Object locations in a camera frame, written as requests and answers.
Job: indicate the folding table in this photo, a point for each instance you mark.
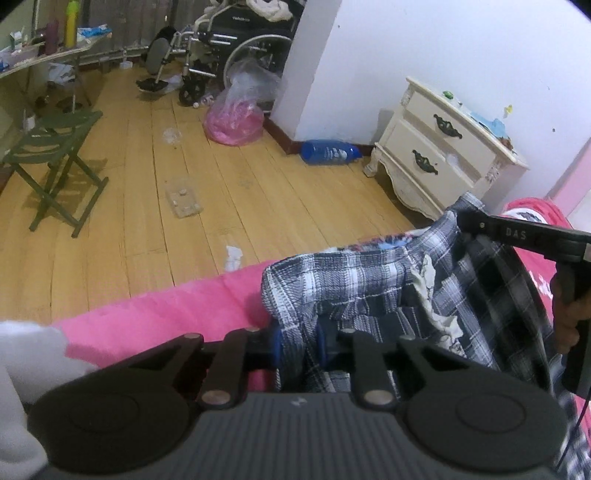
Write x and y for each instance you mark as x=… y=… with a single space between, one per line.
x=55 y=54

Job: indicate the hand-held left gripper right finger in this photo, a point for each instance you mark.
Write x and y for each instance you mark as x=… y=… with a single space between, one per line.
x=322 y=347

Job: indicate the yellow green bottle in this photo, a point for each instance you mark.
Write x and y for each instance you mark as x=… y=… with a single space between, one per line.
x=72 y=25

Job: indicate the clear plastic container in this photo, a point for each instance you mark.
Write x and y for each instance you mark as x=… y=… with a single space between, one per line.
x=184 y=197

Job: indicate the blue plastic bottle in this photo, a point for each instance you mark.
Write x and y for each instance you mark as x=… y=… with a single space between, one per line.
x=328 y=152

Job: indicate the clear bag with pink contents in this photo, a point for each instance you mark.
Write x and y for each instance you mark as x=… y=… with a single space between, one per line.
x=235 y=120

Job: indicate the pink floral bed blanket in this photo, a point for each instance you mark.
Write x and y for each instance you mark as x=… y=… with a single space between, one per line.
x=161 y=314

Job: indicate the green folding stool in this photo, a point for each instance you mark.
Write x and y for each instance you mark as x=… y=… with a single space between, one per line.
x=55 y=134

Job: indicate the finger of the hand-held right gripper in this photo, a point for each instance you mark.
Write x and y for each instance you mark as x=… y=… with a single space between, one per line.
x=480 y=224

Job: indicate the black white plaid shirt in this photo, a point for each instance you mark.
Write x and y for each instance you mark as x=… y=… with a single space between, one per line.
x=360 y=286

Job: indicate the cream nightstand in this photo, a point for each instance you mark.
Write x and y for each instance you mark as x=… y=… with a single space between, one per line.
x=415 y=134

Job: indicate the white cloth on wheelchair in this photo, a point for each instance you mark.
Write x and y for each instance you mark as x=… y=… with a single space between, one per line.
x=272 y=9

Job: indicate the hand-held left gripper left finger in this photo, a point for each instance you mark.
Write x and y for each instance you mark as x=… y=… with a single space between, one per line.
x=275 y=345

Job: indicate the maroon bottle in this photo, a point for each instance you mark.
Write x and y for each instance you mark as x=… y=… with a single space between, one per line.
x=51 y=37

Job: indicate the wheelchair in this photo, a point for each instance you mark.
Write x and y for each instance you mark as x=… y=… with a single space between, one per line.
x=240 y=32

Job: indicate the pink framed headboard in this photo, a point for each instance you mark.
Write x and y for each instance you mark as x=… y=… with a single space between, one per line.
x=577 y=184

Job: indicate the crumpled white tissue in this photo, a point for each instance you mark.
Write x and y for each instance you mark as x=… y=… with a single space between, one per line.
x=233 y=258

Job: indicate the person's right hand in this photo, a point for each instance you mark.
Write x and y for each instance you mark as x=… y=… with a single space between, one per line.
x=564 y=325

